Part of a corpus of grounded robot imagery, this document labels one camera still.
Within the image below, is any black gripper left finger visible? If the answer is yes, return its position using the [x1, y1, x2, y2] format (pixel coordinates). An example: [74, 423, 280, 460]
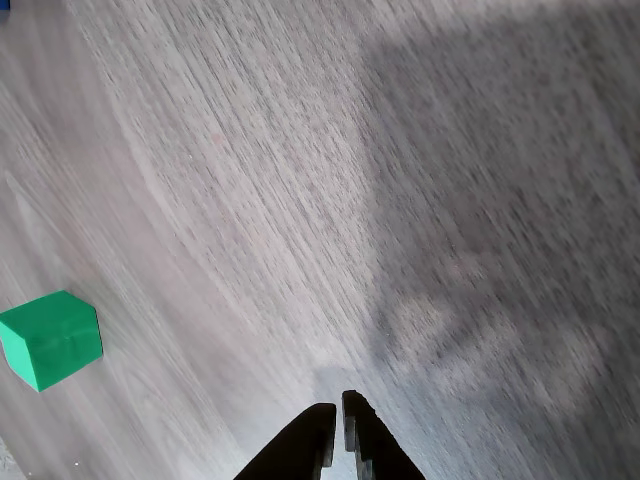
[247, 402, 337, 480]

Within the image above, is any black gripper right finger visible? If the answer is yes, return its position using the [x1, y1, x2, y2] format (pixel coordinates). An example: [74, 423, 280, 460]
[341, 390, 426, 480]

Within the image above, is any green block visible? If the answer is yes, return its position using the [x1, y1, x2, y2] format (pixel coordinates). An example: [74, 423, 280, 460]
[0, 289, 105, 393]

